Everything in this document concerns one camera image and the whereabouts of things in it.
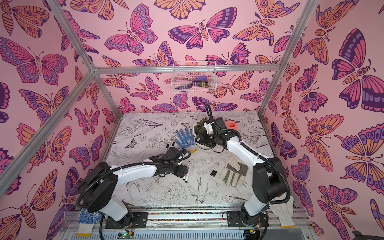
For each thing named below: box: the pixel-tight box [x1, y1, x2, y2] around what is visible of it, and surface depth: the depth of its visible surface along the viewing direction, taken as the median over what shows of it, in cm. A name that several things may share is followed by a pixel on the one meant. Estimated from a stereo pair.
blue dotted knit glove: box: [174, 128, 195, 149], surface depth 107 cm
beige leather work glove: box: [220, 153, 251, 187], surface depth 91 cm
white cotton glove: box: [270, 192, 296, 229], surface depth 75 cm
